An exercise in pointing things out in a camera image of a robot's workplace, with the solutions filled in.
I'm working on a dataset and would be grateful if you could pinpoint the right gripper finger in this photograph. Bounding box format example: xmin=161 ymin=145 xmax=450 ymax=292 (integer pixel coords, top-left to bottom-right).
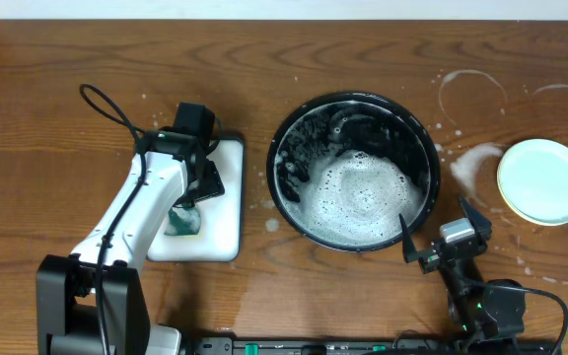
xmin=459 ymin=195 xmax=492 ymax=241
xmin=398 ymin=214 xmax=419 ymax=263

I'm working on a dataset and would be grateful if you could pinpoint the yellow plate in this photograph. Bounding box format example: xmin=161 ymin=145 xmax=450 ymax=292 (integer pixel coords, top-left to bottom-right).
xmin=495 ymin=172 xmax=536 ymax=226

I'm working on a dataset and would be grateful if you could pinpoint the green scrubbing sponge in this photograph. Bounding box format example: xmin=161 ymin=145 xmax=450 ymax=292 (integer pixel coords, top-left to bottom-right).
xmin=164 ymin=207 xmax=201 ymax=237

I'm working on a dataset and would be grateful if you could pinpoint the mint plate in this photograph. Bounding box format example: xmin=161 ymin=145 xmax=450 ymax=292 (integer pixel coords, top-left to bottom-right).
xmin=497 ymin=139 xmax=568 ymax=226

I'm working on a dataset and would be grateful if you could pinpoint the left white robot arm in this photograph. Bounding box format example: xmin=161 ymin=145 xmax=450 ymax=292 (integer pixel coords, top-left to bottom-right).
xmin=36 ymin=103 xmax=225 ymax=354

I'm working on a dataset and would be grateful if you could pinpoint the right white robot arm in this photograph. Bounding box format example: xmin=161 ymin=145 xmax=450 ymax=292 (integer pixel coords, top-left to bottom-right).
xmin=399 ymin=197 xmax=526 ymax=346

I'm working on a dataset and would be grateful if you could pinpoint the rectangular black foam tray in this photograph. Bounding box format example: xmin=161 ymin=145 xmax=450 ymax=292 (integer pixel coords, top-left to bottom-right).
xmin=147 ymin=137 xmax=245 ymax=262

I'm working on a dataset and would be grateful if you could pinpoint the round black tray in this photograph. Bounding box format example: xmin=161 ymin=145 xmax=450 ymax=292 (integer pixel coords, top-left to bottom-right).
xmin=266 ymin=92 xmax=441 ymax=252

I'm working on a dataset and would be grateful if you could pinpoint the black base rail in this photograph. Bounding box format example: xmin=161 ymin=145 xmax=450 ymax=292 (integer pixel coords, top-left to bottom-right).
xmin=178 ymin=332 xmax=553 ymax=355

